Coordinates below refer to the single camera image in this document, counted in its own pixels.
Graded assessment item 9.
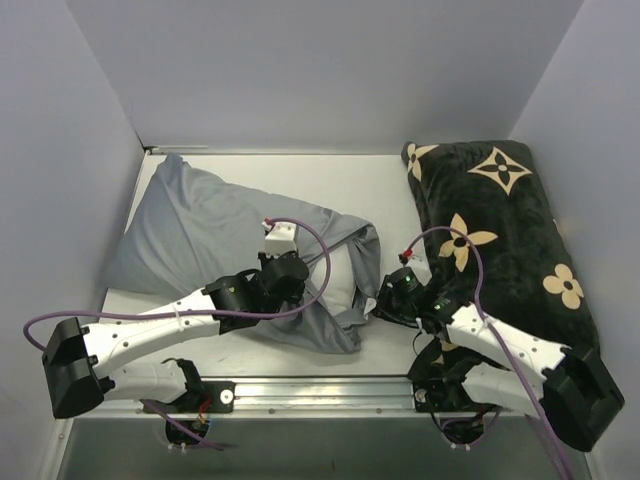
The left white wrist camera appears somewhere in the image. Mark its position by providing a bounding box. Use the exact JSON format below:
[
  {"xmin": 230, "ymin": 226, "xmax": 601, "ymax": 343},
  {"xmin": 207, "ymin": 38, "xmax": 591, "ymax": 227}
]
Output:
[{"xmin": 262, "ymin": 219, "xmax": 298, "ymax": 258}]

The aluminium front rail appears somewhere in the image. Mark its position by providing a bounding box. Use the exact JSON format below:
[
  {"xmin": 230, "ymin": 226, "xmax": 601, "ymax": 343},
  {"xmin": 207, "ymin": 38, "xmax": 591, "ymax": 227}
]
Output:
[{"xmin": 57, "ymin": 375, "xmax": 591, "ymax": 420}]

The purple cable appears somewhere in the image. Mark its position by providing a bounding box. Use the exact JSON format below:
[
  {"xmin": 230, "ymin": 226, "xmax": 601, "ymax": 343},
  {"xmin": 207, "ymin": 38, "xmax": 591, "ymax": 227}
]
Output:
[
  {"xmin": 399, "ymin": 226, "xmax": 576, "ymax": 480},
  {"xmin": 23, "ymin": 216, "xmax": 332, "ymax": 354}
]

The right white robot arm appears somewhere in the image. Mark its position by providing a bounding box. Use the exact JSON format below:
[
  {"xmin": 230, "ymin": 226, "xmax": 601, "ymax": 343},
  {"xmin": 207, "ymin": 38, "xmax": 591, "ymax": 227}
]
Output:
[{"xmin": 374, "ymin": 266, "xmax": 625, "ymax": 452}]

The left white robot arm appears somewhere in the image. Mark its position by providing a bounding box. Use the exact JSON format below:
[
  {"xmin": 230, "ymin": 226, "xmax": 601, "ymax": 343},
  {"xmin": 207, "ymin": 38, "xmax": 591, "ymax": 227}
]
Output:
[{"xmin": 42, "ymin": 252, "xmax": 309, "ymax": 419}]

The white pillow care label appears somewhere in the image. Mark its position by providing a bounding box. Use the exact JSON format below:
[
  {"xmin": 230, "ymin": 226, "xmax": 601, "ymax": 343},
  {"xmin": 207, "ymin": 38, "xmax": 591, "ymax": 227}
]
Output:
[{"xmin": 363, "ymin": 297, "xmax": 377, "ymax": 319}]

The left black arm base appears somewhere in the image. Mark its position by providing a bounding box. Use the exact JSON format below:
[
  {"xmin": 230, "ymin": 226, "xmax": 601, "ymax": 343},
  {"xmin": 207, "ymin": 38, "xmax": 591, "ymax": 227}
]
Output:
[{"xmin": 152, "ymin": 358, "xmax": 236, "ymax": 414}]

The black floral plush pillow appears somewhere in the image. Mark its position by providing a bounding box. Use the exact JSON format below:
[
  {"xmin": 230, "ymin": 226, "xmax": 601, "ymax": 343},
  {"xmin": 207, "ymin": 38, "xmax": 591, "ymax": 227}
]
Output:
[{"xmin": 401, "ymin": 140, "xmax": 601, "ymax": 351}]

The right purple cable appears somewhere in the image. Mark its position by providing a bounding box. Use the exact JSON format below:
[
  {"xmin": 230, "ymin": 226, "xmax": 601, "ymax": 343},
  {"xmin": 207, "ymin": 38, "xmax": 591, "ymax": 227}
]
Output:
[{"xmin": 399, "ymin": 226, "xmax": 576, "ymax": 480}]

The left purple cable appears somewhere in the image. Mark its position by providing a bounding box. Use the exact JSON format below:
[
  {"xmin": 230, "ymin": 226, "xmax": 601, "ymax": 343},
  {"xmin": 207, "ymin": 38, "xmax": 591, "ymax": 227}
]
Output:
[{"xmin": 23, "ymin": 216, "xmax": 332, "ymax": 354}]

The white pillow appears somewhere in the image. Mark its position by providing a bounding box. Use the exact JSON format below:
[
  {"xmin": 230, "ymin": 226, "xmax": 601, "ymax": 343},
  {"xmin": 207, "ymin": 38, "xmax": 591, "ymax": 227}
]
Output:
[{"xmin": 320, "ymin": 244, "xmax": 358, "ymax": 323}]

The grey pillowcase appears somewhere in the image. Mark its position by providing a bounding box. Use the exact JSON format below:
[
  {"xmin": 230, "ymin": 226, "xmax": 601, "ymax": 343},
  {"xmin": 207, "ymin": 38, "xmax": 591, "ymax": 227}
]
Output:
[{"xmin": 103, "ymin": 154, "xmax": 380, "ymax": 354}]

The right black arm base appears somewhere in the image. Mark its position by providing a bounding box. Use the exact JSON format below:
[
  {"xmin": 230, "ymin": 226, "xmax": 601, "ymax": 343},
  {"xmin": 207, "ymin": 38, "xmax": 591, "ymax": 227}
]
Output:
[{"xmin": 407, "ymin": 361, "xmax": 498, "ymax": 414}]

